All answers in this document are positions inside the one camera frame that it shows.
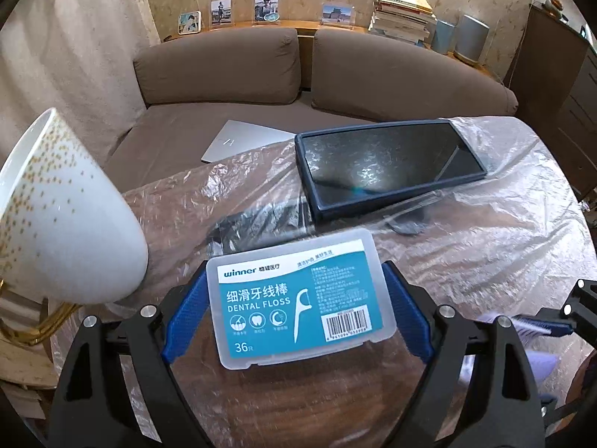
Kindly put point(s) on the beige curtain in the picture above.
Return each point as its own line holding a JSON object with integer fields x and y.
{"x": 79, "y": 46}

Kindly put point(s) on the large grey speaker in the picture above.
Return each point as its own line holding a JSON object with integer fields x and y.
{"x": 472, "y": 37}

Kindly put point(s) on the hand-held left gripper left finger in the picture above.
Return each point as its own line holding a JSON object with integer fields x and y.
{"x": 186, "y": 317}

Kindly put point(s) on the dark wooden cabinet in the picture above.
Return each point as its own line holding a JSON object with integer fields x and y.
{"x": 555, "y": 93}

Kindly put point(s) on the photo frame with standing figure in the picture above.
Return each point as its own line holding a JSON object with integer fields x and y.
{"x": 221, "y": 13}

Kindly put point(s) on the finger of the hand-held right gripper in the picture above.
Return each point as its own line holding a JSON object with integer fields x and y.
{"x": 583, "y": 308}

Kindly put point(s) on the black plastic item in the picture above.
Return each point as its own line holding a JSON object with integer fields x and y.
{"x": 252, "y": 233}

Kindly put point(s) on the small figurine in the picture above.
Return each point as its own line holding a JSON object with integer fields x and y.
{"x": 556, "y": 9}

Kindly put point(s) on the brown sofa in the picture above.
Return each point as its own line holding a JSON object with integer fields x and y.
{"x": 186, "y": 130}

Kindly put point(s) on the clear dental floss box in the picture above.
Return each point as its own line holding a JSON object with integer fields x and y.
{"x": 280, "y": 298}

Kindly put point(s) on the silver laptop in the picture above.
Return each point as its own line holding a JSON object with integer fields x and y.
{"x": 238, "y": 140}

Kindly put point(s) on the photo frame with teal picture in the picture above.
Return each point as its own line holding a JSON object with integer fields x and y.
{"x": 190, "y": 23}

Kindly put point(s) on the small teal dish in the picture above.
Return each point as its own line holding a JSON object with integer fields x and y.
{"x": 271, "y": 17}

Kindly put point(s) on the photo frame with portrait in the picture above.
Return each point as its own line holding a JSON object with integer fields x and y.
{"x": 267, "y": 3}

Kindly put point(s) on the stack of books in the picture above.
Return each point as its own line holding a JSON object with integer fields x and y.
{"x": 401, "y": 16}

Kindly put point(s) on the dark blue framed mirror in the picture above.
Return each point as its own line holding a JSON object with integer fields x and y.
{"x": 387, "y": 163}

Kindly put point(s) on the small grey speaker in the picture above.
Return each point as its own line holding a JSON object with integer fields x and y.
{"x": 443, "y": 36}

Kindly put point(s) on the photo frame with building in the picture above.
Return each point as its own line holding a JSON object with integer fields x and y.
{"x": 338, "y": 14}

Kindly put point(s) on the purple hair roller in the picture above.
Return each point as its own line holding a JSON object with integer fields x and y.
{"x": 541, "y": 364}

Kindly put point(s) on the wooden chair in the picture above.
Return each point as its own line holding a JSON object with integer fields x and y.
{"x": 28, "y": 364}

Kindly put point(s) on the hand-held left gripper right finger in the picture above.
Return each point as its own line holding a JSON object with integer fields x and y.
{"x": 410, "y": 317}

